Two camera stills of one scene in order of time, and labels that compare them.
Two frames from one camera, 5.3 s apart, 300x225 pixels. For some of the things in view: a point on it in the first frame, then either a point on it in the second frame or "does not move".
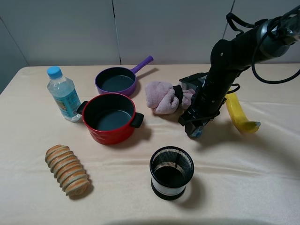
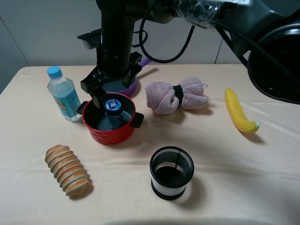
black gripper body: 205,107 to 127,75
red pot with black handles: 110,118 does not move
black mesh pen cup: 171,168 does not move
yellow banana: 243,125 does not move
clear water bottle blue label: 63,92 does not move
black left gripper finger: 189,128 to 95,99
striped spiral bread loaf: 69,171 does not move
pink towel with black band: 164,99 does not move
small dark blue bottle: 198,132 to 113,109
